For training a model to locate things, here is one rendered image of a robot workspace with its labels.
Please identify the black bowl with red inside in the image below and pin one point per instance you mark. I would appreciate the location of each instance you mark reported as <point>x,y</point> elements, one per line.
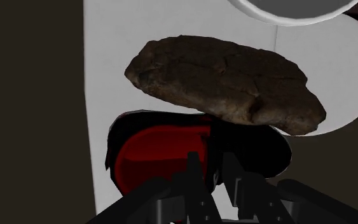
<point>160,145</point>

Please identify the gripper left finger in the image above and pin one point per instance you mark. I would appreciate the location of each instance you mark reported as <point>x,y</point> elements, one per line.
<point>197,186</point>

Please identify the brown lumpy bread loaf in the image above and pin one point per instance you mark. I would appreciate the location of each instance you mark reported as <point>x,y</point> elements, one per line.
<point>222,80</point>

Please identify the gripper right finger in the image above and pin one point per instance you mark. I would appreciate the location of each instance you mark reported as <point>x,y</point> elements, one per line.
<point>253,198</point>

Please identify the white round bowl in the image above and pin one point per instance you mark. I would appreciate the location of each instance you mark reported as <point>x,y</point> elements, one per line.
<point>290,7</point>

